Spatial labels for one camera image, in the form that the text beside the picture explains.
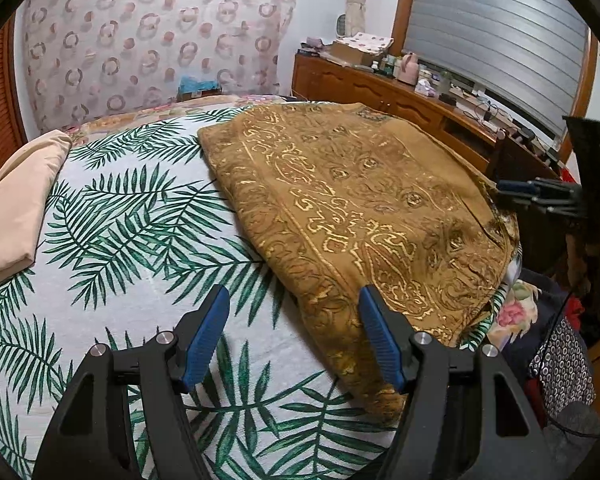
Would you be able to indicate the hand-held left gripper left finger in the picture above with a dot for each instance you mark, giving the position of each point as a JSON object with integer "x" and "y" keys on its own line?
{"x": 207, "y": 335}

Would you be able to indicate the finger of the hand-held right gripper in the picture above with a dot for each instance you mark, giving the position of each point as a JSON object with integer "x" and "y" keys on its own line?
{"x": 517, "y": 200}
{"x": 520, "y": 187}

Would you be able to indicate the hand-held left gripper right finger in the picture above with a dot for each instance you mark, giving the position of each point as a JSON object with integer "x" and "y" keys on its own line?
{"x": 380, "y": 335}

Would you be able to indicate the golden brown patterned cloth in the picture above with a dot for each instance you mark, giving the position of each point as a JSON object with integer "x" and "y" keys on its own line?
{"x": 355, "y": 200}

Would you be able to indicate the dark wooden furniture piece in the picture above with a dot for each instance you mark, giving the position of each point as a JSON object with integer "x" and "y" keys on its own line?
{"x": 525, "y": 155}

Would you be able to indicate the palm leaf print bed sheet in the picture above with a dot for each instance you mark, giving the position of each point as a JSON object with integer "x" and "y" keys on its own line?
{"x": 130, "y": 240}

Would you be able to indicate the red cloth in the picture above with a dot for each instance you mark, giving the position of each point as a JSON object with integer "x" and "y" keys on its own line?
{"x": 576, "y": 312}

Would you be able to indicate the pink kettle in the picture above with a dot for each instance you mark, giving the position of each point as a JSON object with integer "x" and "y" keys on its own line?
{"x": 408, "y": 67}

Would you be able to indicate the window with grey blind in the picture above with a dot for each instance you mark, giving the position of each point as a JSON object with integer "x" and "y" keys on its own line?
{"x": 490, "y": 25}

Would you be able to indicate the wooden cabinet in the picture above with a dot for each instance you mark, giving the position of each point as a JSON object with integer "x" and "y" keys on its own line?
{"x": 340, "y": 85}

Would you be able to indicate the polka dot cloth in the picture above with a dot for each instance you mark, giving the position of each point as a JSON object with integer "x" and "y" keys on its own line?
{"x": 367, "y": 42}

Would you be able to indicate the cardboard box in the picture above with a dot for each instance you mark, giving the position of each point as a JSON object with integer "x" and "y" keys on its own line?
{"x": 350, "y": 55}

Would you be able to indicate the grey cloth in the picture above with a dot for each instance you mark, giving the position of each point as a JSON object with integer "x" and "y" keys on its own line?
{"x": 575, "y": 440}

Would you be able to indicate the beige folded cloth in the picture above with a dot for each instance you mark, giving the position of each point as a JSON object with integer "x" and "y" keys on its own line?
{"x": 15, "y": 210}

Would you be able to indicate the small white fan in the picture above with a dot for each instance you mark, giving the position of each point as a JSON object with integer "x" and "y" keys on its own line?
{"x": 341, "y": 27}

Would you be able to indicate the teal box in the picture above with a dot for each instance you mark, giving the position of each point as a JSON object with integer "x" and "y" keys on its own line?
{"x": 199, "y": 89}

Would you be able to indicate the wooden slatted wardrobe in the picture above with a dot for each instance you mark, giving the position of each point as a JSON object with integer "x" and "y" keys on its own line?
{"x": 0, "y": 110}

